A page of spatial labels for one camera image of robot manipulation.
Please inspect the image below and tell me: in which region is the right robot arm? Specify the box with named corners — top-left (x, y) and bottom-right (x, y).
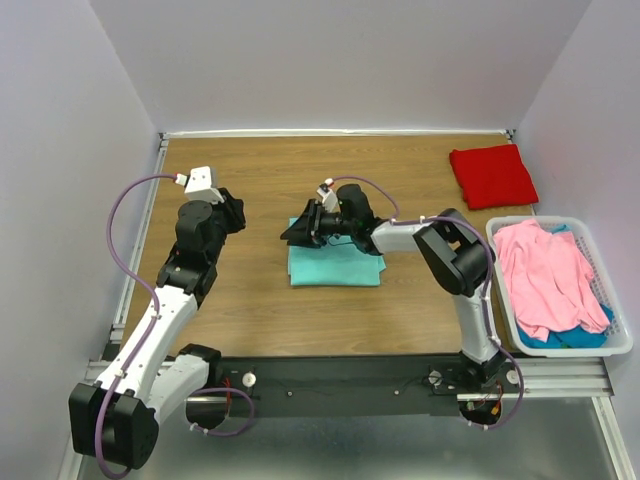
top-left (280, 182), bottom-right (506, 392)

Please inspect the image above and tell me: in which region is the white plastic laundry basket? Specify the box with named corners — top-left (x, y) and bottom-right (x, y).
top-left (486, 216), bottom-right (633, 358)

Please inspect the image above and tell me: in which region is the folded red t shirt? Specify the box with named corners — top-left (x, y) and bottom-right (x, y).
top-left (449, 144), bottom-right (539, 210)

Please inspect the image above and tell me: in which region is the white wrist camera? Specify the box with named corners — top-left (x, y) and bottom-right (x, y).
top-left (174, 166), bottom-right (225, 204)
top-left (316, 178), bottom-right (339, 212)

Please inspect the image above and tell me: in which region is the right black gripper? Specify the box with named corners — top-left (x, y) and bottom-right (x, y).
top-left (279, 200), bottom-right (355, 251)

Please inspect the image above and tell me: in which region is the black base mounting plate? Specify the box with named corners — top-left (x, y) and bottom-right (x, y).
top-left (186, 354), bottom-right (521, 434)

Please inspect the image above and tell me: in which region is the pink t shirt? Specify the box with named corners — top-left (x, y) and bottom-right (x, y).
top-left (492, 218), bottom-right (612, 344)

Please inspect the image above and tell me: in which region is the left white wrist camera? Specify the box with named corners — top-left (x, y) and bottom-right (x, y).
top-left (174, 166), bottom-right (225, 204)

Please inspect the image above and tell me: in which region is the teal t shirt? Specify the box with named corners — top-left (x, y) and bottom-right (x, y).
top-left (287, 235), bottom-right (386, 287)

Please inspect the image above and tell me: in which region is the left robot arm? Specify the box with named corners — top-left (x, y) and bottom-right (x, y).
top-left (68, 187), bottom-right (246, 479)

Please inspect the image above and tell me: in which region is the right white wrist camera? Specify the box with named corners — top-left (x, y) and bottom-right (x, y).
top-left (316, 178), bottom-right (339, 212)

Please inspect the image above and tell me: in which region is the aluminium frame rail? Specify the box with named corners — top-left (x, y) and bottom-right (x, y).
top-left (57, 357), bottom-right (640, 480)

